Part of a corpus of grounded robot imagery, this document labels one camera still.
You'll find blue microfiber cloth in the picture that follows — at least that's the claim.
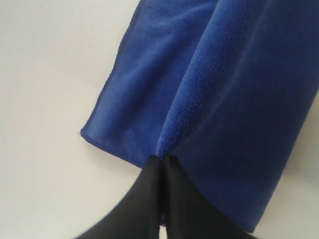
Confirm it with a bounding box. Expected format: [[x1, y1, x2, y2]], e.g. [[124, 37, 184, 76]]
[[81, 0, 319, 232]]

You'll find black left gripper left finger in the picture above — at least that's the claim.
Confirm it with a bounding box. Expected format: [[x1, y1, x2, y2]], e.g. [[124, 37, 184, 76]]
[[78, 156, 161, 239]]

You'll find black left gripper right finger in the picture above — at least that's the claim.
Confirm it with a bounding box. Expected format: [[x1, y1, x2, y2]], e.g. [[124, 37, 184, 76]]
[[163, 156, 252, 239]]

